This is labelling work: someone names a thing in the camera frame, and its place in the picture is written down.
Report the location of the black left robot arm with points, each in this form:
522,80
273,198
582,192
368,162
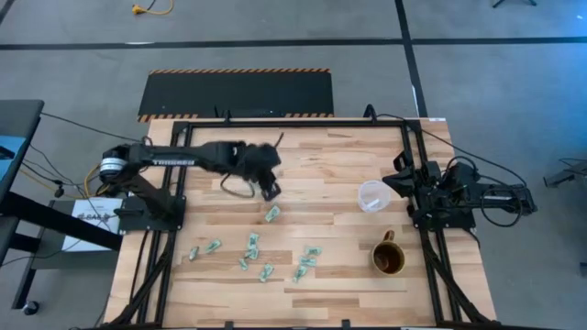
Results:
174,160

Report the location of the black tripod leg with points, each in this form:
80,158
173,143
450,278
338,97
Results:
500,3

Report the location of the black power strip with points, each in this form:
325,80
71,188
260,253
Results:
250,113

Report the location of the blue screen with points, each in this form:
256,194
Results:
9,158

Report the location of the black stand frame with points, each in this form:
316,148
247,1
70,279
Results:
55,220

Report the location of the black desk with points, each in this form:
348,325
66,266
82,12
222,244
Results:
20,117

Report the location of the black aluminium table frame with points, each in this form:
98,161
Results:
298,124

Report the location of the black hazard striped floor mat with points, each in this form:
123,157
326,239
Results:
236,94

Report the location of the white paper packet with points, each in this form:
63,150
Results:
374,201

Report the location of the white printed sheet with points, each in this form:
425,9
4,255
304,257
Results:
85,207

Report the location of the black frame clamp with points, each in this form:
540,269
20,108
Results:
369,113

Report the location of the grey base platform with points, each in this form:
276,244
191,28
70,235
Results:
69,260

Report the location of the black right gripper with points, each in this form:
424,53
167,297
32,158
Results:
424,183

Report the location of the grey black floor stand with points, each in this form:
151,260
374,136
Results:
568,176

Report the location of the black caster wheel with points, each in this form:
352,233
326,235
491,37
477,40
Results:
30,307

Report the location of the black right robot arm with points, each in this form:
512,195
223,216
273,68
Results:
495,199

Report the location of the green white sweetener packet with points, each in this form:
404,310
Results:
314,251
272,214
251,253
194,253
308,261
266,272
213,246
300,274
253,239
243,264

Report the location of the black frame bracket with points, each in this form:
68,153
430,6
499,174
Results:
228,325
345,325

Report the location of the brown ceramic mug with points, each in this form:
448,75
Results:
388,259

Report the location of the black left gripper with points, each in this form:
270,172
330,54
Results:
257,160

